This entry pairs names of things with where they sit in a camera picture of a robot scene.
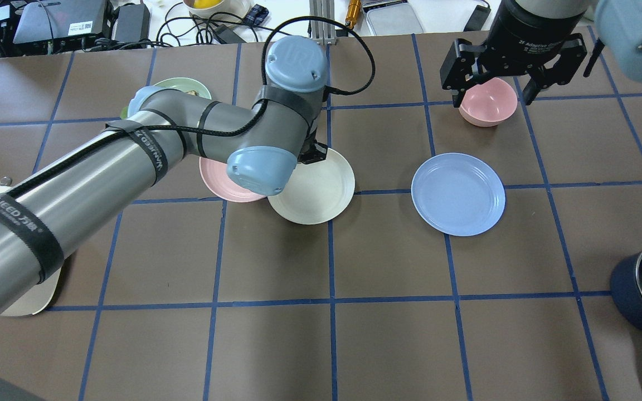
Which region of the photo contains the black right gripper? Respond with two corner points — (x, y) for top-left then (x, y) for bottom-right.
(439, 1), (588, 109)

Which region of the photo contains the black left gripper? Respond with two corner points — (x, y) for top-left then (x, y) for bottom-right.
(298, 129), (328, 165)

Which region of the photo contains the pink plate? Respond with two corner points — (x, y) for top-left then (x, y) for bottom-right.
(199, 158), (265, 203)

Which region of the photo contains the blue plate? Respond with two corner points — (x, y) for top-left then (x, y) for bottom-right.
(410, 153), (507, 237)

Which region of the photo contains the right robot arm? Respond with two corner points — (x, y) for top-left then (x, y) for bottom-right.
(439, 1), (642, 107)

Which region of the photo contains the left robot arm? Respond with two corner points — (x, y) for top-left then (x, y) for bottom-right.
(0, 36), (329, 314)

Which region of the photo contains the pink bowl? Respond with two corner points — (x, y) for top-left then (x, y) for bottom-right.
(459, 77), (519, 128)

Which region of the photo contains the white plate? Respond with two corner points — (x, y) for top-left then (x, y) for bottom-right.
(269, 148), (355, 225)

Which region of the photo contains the grey metal tray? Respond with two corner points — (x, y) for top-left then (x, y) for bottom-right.
(363, 1), (425, 36)

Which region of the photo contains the mint green plate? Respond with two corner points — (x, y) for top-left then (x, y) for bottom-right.
(154, 77), (212, 100)

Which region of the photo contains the dark blue pot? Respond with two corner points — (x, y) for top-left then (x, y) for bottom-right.
(610, 251), (642, 331)

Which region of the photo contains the black electronics box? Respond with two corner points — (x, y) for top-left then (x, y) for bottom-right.
(13, 1), (113, 46)

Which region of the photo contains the white toaster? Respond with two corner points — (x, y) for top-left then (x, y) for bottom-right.
(0, 176), (64, 317)

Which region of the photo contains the aluminium frame post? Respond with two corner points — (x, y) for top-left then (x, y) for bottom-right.
(308, 0), (337, 46)

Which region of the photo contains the yellow handled tool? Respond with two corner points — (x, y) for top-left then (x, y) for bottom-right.
(344, 0), (362, 30)

